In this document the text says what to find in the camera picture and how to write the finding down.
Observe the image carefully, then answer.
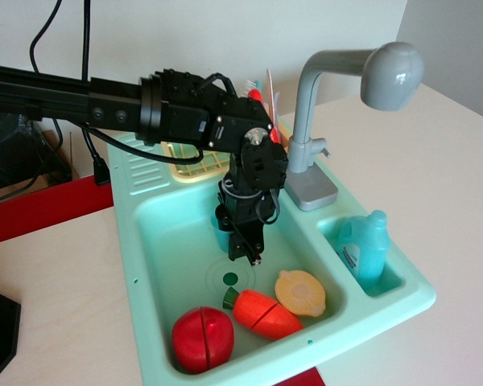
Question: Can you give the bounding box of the grey toy faucet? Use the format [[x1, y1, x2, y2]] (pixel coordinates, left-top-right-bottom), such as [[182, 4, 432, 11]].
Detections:
[[285, 42, 425, 211]]

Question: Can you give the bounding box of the black bag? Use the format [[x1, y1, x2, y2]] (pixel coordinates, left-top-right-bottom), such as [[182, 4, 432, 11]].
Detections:
[[0, 113, 72, 201]]

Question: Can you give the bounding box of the yellow plastic drying rack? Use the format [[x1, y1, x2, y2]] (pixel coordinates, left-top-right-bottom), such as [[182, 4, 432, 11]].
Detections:
[[161, 142, 229, 183]]

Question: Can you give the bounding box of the mint green toy sink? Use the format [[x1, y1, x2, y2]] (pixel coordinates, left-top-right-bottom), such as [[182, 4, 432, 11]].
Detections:
[[105, 113, 437, 386]]

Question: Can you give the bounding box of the blue plastic toy cup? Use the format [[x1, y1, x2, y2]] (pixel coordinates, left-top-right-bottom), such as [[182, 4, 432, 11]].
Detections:
[[211, 215, 230, 253]]

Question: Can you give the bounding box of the orange toy carrot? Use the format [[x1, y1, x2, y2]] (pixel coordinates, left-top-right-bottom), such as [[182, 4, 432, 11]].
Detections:
[[222, 287, 303, 340]]

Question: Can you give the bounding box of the teal toy brush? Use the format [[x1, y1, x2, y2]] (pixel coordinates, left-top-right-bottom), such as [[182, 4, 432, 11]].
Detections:
[[245, 80, 262, 97]]

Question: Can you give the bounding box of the red table edge strip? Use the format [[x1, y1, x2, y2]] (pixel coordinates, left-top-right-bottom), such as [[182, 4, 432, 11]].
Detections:
[[0, 176, 114, 242]]

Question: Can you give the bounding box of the yellow toy lemon half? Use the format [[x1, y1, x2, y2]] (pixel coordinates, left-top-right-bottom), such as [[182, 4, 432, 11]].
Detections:
[[275, 270, 327, 317]]

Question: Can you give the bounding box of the black cable with connector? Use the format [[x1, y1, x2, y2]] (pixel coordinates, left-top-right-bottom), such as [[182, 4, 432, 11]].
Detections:
[[78, 0, 204, 187]]

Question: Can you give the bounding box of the red toy tomato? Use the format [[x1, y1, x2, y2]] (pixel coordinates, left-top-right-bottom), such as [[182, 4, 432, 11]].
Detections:
[[171, 306, 234, 374]]

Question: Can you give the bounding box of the blue toy detergent bottle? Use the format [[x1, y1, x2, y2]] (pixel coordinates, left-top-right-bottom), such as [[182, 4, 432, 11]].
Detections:
[[334, 210, 390, 290]]

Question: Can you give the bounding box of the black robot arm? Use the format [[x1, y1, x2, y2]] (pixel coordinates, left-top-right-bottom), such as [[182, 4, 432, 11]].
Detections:
[[0, 67, 288, 265]]

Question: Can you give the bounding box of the red toy lobster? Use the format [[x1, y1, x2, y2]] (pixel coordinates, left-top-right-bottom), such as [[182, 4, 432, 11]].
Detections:
[[247, 88, 282, 144]]

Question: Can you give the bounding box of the black power plug cable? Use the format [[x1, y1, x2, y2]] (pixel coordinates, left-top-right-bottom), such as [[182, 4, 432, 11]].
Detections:
[[28, 0, 72, 182]]

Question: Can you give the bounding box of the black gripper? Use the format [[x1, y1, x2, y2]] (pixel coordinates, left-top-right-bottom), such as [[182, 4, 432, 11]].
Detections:
[[213, 179, 280, 266]]

